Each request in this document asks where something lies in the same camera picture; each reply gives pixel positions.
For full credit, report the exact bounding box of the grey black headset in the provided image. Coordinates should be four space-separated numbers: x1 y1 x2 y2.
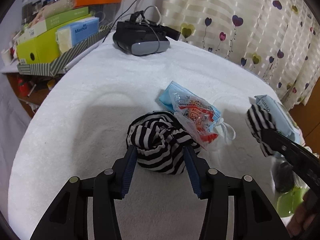
112 11 181 56

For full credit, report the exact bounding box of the striped cardboard tray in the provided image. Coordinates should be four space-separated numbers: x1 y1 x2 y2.
17 26 112 77

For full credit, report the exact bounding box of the blue face mask packet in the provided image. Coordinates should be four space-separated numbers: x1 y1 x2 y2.
159 81 222 125

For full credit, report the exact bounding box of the beige patterned pouch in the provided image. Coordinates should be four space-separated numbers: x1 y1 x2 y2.
30 0 75 25

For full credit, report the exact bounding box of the clear mask packet red print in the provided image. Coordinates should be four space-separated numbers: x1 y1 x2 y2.
169 90 235 152

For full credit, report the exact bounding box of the person's right hand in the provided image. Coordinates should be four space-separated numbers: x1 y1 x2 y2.
286 200 317 240

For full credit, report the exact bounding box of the wet wipes packet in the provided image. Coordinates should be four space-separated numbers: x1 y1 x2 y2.
275 115 302 143

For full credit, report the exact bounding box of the black white striped sock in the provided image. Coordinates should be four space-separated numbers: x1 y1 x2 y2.
246 104 278 157
126 111 202 176

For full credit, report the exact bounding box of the heart print curtain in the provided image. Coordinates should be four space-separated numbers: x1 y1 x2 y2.
160 0 320 110

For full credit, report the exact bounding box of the wet wipes pack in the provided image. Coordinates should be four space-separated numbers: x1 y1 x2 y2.
254 94 288 130

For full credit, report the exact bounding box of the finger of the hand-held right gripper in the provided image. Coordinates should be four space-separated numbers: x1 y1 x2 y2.
261 129 320 193
274 131 320 161

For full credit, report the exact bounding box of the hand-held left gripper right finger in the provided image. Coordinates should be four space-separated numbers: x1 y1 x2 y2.
184 145 292 240

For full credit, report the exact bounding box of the wooden side table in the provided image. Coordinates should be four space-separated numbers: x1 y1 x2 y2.
0 65 58 120

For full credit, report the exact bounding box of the round clear plastic container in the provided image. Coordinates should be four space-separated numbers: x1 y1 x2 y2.
271 155 304 194

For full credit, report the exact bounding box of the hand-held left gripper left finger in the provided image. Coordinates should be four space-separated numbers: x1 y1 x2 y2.
30 145 138 240

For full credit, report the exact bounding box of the lime green box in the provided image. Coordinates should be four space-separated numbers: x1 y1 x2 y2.
16 26 65 64

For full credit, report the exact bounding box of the blue tissue box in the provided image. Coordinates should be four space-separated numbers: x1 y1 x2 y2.
56 17 100 55

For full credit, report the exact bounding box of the wooden furniture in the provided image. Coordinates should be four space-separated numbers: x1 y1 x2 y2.
287 97 320 155

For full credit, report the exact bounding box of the flat green box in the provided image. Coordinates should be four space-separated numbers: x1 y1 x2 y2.
24 6 90 34

